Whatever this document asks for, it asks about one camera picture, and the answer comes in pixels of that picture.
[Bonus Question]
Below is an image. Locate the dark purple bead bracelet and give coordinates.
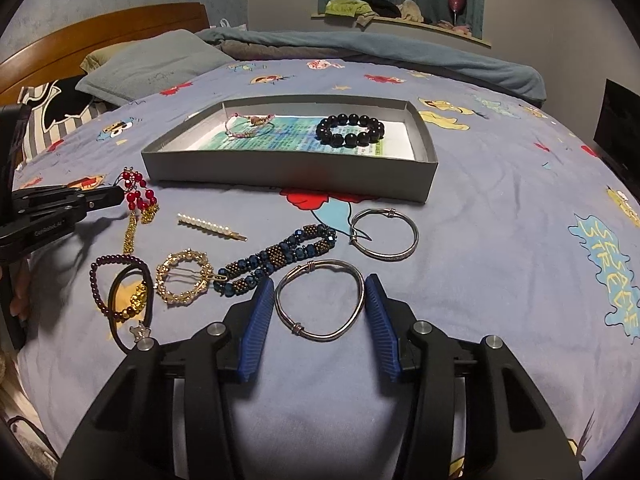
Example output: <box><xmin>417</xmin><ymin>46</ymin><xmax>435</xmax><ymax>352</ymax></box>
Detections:
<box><xmin>90</xmin><ymin>254</ymin><xmax>152</xmax><ymax>322</ymax></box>

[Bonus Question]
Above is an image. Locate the grey pillow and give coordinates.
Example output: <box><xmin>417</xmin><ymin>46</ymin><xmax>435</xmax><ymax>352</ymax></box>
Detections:
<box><xmin>75</xmin><ymin>29</ymin><xmax>236</xmax><ymax>107</ymax></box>

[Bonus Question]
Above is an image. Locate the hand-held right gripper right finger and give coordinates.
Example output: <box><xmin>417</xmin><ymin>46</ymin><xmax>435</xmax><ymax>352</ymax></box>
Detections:
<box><xmin>364</xmin><ymin>274</ymin><xmax>583</xmax><ymax>480</ymax></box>

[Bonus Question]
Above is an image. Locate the black bead bracelet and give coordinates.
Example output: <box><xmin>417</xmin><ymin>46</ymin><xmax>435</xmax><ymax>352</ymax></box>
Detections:
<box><xmin>315</xmin><ymin>114</ymin><xmax>387</xmax><ymax>149</ymax></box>

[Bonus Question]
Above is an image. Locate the pink cord bracelet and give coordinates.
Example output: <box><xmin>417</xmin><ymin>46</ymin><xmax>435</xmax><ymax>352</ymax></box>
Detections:
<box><xmin>223</xmin><ymin>112</ymin><xmax>276</xmax><ymax>140</ymax></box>

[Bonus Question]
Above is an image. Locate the cartoon printed blue bedsheet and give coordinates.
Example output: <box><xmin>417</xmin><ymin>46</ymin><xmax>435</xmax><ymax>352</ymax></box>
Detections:
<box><xmin>0</xmin><ymin>57</ymin><xmax>640</xmax><ymax>480</ymax></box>

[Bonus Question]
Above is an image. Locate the blue blanket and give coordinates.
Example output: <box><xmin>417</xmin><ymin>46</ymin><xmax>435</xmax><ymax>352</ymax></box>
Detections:
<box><xmin>195</xmin><ymin>27</ymin><xmax>546</xmax><ymax>103</ymax></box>

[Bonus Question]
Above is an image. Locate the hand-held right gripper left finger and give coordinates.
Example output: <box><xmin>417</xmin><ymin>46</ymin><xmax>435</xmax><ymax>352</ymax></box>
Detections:
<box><xmin>55</xmin><ymin>277</ymin><xmax>276</xmax><ymax>480</ymax></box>

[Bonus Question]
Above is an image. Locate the window sill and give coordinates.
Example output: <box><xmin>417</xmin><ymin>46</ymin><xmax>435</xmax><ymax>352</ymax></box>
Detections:
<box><xmin>311</xmin><ymin>10</ymin><xmax>493</xmax><ymax>48</ymax></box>

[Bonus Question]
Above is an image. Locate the pearl hair clip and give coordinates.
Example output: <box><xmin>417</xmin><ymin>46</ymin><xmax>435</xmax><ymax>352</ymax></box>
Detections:
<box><xmin>177</xmin><ymin>213</ymin><xmax>248</xmax><ymax>242</ymax></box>

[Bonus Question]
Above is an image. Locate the person's left hand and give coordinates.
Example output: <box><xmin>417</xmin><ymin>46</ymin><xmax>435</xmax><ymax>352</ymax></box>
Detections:
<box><xmin>7</xmin><ymin>259</ymin><xmax>32</xmax><ymax>322</ymax></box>

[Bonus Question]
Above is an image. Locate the grey-brown blanket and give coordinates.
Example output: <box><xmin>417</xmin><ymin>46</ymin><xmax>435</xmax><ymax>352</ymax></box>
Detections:
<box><xmin>220</xmin><ymin>39</ymin><xmax>362</xmax><ymax>62</ymax></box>

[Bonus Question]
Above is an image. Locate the beige pillow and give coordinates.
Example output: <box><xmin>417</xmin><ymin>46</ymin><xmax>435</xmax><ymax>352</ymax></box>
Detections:
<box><xmin>80</xmin><ymin>42</ymin><xmax>132</xmax><ymax>75</ymax></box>

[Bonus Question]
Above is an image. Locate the black white striped pillow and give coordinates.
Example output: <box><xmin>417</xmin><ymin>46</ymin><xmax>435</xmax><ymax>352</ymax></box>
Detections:
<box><xmin>17</xmin><ymin>76</ymin><xmax>123</xmax><ymax>161</ymax></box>

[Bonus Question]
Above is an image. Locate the silver bangle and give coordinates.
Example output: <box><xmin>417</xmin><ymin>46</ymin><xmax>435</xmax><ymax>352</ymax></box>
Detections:
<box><xmin>274</xmin><ymin>260</ymin><xmax>365</xmax><ymax>343</ymax></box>
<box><xmin>348</xmin><ymin>207</ymin><xmax>420</xmax><ymax>261</ymax></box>

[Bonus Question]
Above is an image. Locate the gold round hair clip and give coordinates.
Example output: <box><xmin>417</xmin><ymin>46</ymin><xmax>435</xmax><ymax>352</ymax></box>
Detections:
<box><xmin>155</xmin><ymin>249</ymin><xmax>228</xmax><ymax>307</ymax></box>

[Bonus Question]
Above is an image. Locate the wooden headboard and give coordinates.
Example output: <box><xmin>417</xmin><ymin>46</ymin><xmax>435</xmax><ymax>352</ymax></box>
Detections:
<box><xmin>0</xmin><ymin>2</ymin><xmax>211</xmax><ymax>108</ymax></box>

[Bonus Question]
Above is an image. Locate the pink cloth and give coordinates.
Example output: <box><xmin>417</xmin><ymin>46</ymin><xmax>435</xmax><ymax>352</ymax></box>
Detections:
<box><xmin>435</xmin><ymin>20</ymin><xmax>476</xmax><ymax>37</ymax></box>

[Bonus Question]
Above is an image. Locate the black hair tie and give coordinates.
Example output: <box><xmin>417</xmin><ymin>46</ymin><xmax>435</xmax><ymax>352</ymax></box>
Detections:
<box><xmin>109</xmin><ymin>266</ymin><xmax>155</xmax><ymax>353</ymax></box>

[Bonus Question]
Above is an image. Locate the black garment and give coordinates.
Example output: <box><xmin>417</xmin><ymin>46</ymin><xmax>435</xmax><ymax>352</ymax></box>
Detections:
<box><xmin>362</xmin><ymin>0</ymin><xmax>403</xmax><ymax>18</ymax></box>

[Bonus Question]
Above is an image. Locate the green cloth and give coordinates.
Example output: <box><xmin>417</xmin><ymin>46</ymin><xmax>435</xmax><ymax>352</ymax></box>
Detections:
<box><xmin>325</xmin><ymin>0</ymin><xmax>373</xmax><ymax>20</ymax></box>

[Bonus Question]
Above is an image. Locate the beige cloth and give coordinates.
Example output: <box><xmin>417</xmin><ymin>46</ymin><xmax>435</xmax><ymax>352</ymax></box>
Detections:
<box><xmin>397</xmin><ymin>0</ymin><xmax>426</xmax><ymax>24</ymax></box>

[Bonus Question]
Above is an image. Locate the black screen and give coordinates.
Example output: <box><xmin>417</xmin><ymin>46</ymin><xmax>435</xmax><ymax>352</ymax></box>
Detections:
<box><xmin>592</xmin><ymin>78</ymin><xmax>640</xmax><ymax>188</ymax></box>

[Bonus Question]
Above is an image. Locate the blue bronze beaded bracelet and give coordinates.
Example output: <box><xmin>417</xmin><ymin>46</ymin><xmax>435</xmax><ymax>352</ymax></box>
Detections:
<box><xmin>212</xmin><ymin>224</ymin><xmax>338</xmax><ymax>297</ymax></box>

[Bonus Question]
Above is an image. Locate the grey cardboard box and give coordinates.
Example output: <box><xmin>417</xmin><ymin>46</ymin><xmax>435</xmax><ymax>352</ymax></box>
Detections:
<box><xmin>140</xmin><ymin>95</ymin><xmax>439</xmax><ymax>204</ymax></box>

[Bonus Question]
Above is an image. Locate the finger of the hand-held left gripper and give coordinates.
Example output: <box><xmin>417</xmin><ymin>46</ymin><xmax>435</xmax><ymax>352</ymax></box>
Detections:
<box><xmin>12</xmin><ymin>185</ymin><xmax>124</xmax><ymax>223</ymax></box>

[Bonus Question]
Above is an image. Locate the red bead gold tassel ornament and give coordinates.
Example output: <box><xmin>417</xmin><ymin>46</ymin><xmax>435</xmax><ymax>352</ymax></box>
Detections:
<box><xmin>116</xmin><ymin>166</ymin><xmax>161</xmax><ymax>256</ymax></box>

